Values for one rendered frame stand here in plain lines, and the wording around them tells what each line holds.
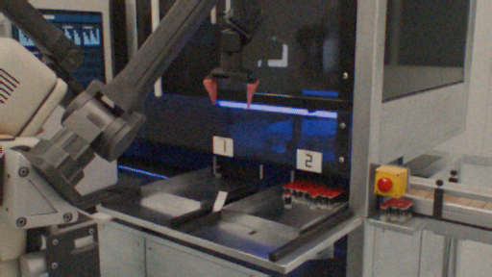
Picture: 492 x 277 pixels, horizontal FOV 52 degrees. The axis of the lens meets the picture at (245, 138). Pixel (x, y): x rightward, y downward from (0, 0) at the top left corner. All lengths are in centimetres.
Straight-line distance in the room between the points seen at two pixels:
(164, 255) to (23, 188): 135
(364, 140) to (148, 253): 110
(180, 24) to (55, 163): 30
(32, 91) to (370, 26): 88
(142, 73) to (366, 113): 76
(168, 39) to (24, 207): 34
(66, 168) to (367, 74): 89
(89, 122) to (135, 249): 143
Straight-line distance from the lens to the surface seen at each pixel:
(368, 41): 142
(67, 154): 80
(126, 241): 227
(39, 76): 94
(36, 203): 82
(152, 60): 85
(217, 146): 176
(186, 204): 154
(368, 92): 143
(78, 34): 192
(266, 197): 161
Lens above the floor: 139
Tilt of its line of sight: 11 degrees down
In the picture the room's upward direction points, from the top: straight up
